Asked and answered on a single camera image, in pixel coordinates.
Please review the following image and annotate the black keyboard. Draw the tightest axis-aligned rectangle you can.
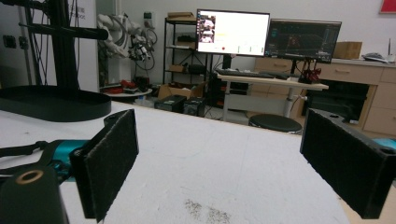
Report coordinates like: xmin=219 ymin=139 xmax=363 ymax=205
xmin=214 ymin=67 xmax=276 ymax=79

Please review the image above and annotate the monitor with dark screen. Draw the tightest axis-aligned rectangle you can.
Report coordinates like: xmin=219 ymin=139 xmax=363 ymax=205
xmin=264 ymin=18 xmax=343 ymax=65

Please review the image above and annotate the flat cardboard box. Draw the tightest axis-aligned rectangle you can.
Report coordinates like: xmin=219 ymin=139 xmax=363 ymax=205
xmin=166 ymin=11 xmax=197 ymax=22

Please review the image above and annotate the open cardboard box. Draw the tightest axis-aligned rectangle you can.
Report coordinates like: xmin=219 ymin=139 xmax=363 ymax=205
xmin=156 ymin=81 xmax=207 ymax=101

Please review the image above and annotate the monitor with white screen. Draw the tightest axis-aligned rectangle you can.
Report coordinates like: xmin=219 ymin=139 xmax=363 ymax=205
xmin=195 ymin=7 xmax=271 ymax=58

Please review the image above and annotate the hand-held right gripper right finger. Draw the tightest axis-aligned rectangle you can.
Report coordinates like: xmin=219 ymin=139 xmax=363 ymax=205
xmin=300 ymin=107 xmax=396 ymax=220

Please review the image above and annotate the black metal shelf rack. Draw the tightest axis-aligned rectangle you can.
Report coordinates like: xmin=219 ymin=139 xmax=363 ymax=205
xmin=162 ymin=17 xmax=217 ymax=94

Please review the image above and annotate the red wall picture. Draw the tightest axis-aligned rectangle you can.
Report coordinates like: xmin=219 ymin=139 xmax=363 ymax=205
xmin=378 ymin=0 xmax=396 ymax=15

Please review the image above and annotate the black computer case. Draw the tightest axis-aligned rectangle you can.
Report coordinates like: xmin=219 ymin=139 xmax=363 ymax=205
xmin=182 ymin=96 xmax=207 ymax=119
xmin=153 ymin=94 xmax=188 ymax=114

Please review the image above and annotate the light wooden cabinet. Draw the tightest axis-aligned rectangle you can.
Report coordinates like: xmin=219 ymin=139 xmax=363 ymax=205
xmin=253 ymin=56 xmax=396 ymax=137

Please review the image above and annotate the light wooden desk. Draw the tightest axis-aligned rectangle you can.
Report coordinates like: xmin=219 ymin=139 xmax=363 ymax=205
xmin=216 ymin=73 xmax=330 ymax=123

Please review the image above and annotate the red and black device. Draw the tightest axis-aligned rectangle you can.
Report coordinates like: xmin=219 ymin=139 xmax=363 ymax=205
xmin=298 ymin=67 xmax=322 ymax=85

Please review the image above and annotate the black round stool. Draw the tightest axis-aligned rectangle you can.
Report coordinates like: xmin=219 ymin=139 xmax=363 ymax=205
xmin=247 ymin=113 xmax=304 ymax=135

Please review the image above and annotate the black wall socket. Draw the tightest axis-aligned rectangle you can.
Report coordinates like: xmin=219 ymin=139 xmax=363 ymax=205
xmin=2 ymin=35 xmax=17 ymax=49
xmin=18 ymin=35 xmax=30 ymax=50

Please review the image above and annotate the black stand with oval base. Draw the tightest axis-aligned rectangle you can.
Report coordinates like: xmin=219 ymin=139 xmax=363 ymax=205
xmin=0 ymin=0 xmax=112 ymax=123

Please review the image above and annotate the small round white table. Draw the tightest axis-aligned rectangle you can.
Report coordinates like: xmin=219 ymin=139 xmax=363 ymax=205
xmin=102 ymin=88 xmax=154 ymax=100

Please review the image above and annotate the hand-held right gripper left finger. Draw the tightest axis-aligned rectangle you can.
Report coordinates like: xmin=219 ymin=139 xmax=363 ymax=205
xmin=68 ymin=108 xmax=140 ymax=224

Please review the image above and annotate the closed brown cardboard box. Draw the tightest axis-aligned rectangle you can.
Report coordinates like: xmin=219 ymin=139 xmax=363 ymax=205
xmin=332 ymin=40 xmax=363 ymax=61

